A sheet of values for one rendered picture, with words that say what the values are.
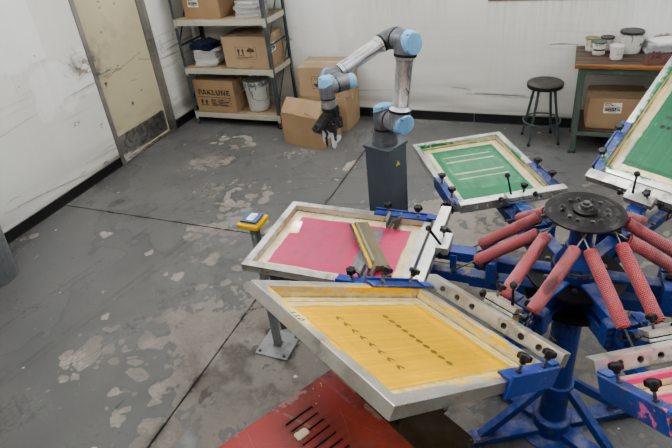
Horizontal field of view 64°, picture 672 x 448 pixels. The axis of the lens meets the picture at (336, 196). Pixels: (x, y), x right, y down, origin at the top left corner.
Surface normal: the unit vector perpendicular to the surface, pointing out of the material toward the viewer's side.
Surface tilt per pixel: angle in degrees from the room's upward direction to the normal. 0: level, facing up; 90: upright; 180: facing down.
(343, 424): 0
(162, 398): 0
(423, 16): 90
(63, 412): 0
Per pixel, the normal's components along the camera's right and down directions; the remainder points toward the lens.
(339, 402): -0.10, -0.86
